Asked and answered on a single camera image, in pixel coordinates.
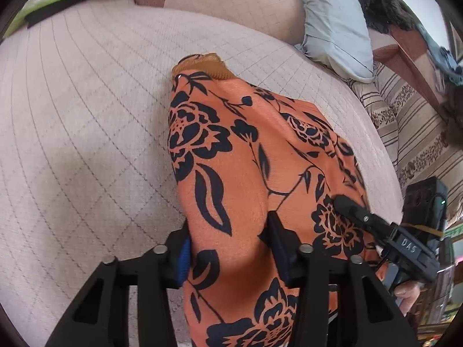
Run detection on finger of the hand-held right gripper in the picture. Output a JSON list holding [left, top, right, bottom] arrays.
[[332, 194, 396, 241]]

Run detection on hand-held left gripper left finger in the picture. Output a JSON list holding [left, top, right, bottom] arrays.
[[43, 220, 192, 347]]

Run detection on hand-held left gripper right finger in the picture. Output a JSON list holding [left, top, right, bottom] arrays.
[[266, 211, 422, 347]]

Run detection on orange black floral garment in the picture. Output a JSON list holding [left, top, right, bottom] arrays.
[[168, 52, 381, 347]]

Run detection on person's right hand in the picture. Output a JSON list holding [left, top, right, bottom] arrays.
[[392, 281, 423, 319]]

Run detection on striped floral bed sheet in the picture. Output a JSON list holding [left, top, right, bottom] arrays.
[[346, 61, 458, 226]]

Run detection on quilted pink bed cover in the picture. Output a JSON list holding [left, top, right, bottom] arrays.
[[0, 0, 406, 347]]

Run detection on blue grey cloth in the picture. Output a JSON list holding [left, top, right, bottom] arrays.
[[415, 17, 463, 88]]

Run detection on light blue pillow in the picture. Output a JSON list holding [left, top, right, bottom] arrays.
[[294, 0, 375, 82]]

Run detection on dark furry blanket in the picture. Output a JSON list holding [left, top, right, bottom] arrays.
[[356, 0, 428, 37]]

